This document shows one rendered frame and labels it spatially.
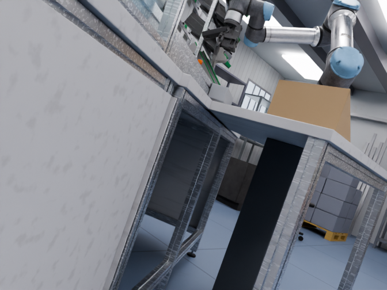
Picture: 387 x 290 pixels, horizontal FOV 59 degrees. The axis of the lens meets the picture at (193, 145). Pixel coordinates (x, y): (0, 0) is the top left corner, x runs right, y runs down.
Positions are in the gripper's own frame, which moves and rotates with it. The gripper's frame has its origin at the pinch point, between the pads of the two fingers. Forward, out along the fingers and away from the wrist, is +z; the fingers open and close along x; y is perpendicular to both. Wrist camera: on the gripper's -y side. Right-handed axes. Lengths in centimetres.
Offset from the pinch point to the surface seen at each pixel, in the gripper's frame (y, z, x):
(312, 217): 129, 87, 399
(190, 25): -24.5, -22.3, 23.7
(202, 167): 11.9, 45.3, -1.7
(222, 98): 13.2, 16.0, -19.1
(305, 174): 47, 34, -60
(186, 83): 15, 23, -75
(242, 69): -75, -138, 561
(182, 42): 7, 12, -66
